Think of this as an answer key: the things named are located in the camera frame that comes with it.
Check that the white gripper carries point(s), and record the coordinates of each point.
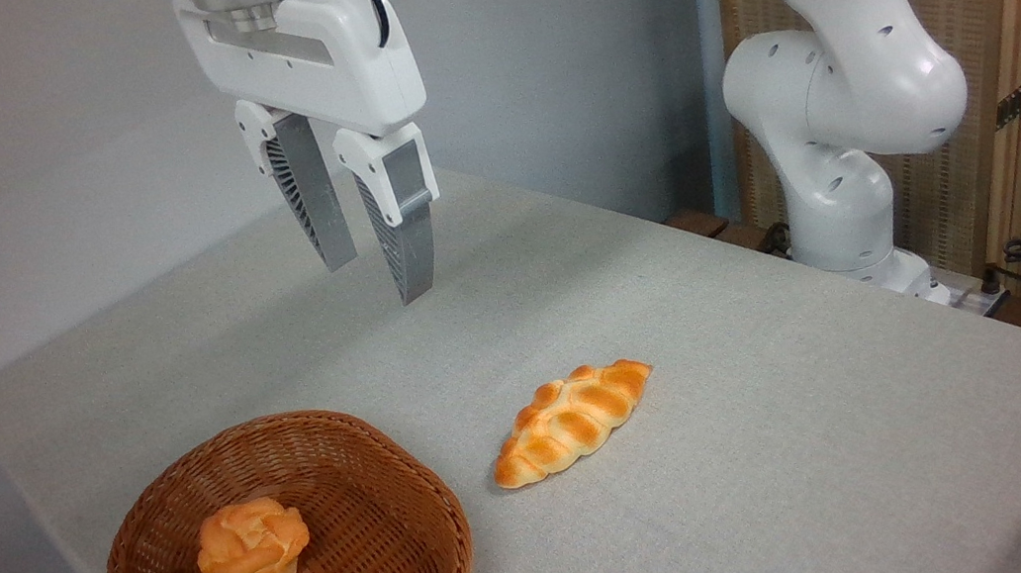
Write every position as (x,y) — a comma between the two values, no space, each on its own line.
(309,60)

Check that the braided golden bread loaf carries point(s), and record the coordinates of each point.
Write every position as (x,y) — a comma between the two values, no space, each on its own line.
(574,419)

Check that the brown wicker basket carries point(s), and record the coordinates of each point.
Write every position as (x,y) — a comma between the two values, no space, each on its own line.
(380,565)

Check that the round orange bread bun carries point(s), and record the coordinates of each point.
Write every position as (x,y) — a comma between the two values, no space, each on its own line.
(253,550)

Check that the brown wooden base board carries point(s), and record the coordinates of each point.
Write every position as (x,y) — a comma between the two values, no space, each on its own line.
(712,226)

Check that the grey tablecloth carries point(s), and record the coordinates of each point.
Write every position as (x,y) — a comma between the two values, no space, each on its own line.
(744,453)

